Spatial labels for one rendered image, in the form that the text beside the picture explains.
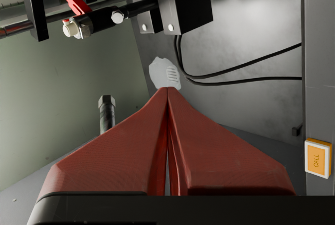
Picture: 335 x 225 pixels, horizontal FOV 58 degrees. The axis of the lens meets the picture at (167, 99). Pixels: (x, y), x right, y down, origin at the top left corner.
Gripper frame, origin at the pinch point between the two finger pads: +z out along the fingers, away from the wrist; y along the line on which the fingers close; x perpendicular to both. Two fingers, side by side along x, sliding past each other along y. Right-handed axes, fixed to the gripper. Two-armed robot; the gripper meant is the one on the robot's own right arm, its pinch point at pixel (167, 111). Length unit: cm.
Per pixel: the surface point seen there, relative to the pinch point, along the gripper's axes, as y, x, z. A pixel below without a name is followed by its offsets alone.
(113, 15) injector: 7.0, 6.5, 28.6
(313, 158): -19.4, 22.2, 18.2
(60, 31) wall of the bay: 23, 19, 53
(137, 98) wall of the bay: 8, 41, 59
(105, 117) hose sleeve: 7.6, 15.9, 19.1
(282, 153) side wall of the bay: -22, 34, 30
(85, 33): 10.1, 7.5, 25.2
